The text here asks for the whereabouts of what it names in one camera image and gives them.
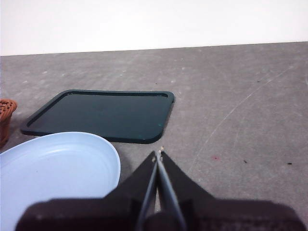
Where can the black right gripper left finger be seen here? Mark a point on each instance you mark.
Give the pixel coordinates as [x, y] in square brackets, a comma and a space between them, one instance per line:
[101, 214]

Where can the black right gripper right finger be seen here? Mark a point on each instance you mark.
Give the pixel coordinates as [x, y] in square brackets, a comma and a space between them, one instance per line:
[216, 214]

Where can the blue round plate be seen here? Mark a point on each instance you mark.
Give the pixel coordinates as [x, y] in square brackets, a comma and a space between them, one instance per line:
[55, 166]

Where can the brown wicker basket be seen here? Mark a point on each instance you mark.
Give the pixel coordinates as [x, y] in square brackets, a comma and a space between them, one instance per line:
[6, 120]

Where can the dark rectangular tray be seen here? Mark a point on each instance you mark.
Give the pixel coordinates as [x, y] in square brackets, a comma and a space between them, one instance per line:
[101, 115]

